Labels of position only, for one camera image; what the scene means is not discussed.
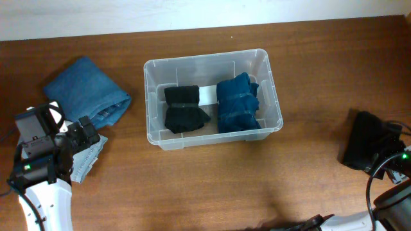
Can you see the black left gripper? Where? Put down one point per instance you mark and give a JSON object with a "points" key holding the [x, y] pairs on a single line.
{"points": [[79, 129]]}

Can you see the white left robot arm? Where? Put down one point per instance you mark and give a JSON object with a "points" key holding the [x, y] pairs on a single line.
{"points": [[47, 207]]}

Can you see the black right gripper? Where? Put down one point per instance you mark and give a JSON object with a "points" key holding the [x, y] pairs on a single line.
{"points": [[398, 162]]}

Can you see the folded blue denim jeans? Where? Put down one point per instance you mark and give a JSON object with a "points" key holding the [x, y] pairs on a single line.
{"points": [[83, 89]]}

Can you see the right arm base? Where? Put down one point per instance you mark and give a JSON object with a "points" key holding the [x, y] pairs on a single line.
{"points": [[313, 223]]}

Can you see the black garment with tape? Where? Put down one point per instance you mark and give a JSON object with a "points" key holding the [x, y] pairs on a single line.
{"points": [[371, 141]]}

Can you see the dark teal garment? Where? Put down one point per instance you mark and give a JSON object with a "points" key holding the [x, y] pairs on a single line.
{"points": [[237, 104]]}

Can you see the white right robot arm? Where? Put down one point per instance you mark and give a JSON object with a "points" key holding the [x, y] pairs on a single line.
{"points": [[389, 211]]}

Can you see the clear plastic storage bin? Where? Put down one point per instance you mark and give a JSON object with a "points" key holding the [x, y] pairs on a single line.
{"points": [[206, 70]]}

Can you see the white label in bin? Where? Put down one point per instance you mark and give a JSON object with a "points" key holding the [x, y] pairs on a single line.
{"points": [[207, 95]]}

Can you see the folded light blue jeans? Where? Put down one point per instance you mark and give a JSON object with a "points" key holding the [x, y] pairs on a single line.
{"points": [[84, 160]]}

